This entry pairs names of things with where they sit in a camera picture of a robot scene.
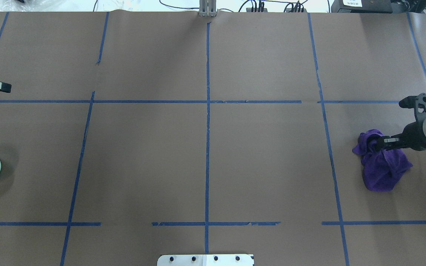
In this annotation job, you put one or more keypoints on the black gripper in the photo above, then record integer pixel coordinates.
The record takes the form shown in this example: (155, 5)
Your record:
(413, 136)

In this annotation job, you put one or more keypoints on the purple cloth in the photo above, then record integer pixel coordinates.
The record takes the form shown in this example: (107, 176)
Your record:
(383, 169)

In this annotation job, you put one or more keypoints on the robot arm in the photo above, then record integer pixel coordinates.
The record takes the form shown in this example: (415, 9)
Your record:
(414, 134)

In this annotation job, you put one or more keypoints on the black small computer box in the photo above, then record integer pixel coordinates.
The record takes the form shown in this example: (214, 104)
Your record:
(361, 6)

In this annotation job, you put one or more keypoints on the aluminium frame post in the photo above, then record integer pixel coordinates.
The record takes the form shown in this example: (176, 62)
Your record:
(208, 8)

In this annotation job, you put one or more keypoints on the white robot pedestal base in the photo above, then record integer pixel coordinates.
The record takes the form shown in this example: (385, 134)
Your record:
(206, 260)

